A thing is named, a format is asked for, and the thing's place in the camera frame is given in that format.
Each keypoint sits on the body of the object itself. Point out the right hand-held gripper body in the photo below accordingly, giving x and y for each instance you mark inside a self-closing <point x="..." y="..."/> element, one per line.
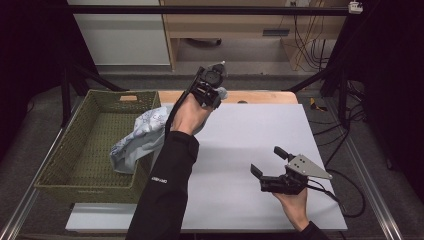
<point x="288" y="181"/>

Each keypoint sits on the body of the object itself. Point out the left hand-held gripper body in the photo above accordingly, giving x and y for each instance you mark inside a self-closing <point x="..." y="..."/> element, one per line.
<point x="208" y="85"/>

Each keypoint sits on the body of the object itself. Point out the light blue patterned cloth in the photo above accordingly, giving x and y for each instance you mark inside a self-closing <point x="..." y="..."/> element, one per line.
<point x="146" y="133"/>

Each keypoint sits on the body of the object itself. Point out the green woven basket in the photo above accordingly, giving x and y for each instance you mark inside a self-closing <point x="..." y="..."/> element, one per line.
<point x="96" y="146"/>

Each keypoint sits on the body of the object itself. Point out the person's right hand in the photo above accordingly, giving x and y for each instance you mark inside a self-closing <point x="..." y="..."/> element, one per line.
<point x="296" y="206"/>

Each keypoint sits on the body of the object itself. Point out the person's left hand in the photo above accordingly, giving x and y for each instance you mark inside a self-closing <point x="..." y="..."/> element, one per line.
<point x="190" y="115"/>

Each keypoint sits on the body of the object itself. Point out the white table mat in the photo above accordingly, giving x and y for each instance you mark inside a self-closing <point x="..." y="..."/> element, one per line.
<point x="253" y="133"/>

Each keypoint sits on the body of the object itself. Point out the yellow and black tool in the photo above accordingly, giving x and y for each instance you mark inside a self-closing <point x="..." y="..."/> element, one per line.
<point x="316" y="105"/>

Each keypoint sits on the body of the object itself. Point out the wooden desk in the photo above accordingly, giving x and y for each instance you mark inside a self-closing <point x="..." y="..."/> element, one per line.
<point x="233" y="25"/>

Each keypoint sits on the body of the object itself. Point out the black stand leg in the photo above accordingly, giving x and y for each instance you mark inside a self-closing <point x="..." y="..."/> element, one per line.
<point x="78" y="80"/>
<point x="333" y="78"/>

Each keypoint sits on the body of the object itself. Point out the white cabinet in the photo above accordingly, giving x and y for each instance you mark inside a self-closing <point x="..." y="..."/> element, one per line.
<point x="123" y="40"/>

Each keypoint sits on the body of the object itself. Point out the white clamp device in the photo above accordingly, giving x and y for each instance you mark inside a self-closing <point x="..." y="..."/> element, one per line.
<point x="355" y="7"/>

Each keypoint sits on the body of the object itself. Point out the black metal frame bar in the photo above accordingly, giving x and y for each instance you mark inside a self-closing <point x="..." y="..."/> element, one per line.
<point x="206" y="10"/>

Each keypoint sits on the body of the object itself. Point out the aluminium rail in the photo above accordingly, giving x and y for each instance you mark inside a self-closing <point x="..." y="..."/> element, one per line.
<point x="26" y="200"/>
<point x="373" y="186"/>

